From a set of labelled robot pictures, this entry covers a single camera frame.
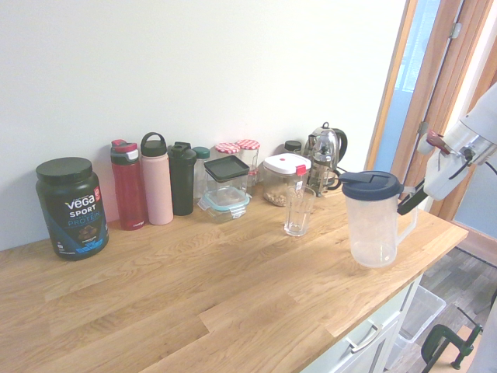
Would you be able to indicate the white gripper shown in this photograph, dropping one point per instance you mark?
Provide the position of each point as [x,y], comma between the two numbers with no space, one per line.
[442,178]

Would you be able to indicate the clear pitcher with blue lid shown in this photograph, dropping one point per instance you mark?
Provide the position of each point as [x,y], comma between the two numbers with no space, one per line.
[372,225]

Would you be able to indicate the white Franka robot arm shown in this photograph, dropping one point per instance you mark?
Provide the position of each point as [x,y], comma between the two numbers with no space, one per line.
[481,112]

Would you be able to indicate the red water bottle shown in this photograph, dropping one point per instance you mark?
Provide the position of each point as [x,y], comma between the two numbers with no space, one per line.
[128,194]

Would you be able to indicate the metal door hinge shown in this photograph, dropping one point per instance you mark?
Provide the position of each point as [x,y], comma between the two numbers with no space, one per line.
[456,30]
[423,128]

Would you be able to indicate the glass French press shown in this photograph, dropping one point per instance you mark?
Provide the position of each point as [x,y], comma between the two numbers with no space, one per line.
[324,171]

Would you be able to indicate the clear plastic storage bin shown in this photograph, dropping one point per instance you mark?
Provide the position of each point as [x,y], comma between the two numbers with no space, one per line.
[423,311]

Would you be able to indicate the clear faceted drinking glass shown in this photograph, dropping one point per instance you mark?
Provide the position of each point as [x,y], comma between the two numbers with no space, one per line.
[299,217]

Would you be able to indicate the jar with dark lid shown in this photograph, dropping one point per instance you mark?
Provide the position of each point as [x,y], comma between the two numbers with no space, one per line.
[293,145]

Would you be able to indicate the cereal container with white lid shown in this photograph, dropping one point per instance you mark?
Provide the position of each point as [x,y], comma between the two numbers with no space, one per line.
[285,167]

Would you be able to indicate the dark green clamp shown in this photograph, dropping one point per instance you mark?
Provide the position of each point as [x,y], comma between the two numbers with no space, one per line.
[438,342]

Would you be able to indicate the white cabinet front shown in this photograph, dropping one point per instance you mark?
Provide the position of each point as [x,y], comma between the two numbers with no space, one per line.
[372,349]

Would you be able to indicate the small red gingham lid jar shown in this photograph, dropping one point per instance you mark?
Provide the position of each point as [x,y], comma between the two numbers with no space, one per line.
[253,176]

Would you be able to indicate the red gingham lid glass jar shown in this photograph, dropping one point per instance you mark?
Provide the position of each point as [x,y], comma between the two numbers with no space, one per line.
[227,148]
[248,145]

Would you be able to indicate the glass container with teal lid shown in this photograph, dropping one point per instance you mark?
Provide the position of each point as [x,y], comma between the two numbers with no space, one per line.
[225,202]

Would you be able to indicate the square canister with black lid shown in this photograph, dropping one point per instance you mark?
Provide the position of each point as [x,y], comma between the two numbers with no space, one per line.
[227,167]

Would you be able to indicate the jar with green lid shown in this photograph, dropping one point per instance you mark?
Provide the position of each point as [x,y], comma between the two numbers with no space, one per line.
[201,153]

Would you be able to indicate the black shaker bottle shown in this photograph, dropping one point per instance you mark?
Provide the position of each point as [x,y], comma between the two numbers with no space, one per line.
[182,182]

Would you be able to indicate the pink bottle with black cap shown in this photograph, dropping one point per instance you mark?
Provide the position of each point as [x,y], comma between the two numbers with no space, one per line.
[157,186]

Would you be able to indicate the black protein powder tub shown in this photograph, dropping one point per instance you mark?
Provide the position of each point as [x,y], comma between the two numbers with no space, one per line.
[71,210]

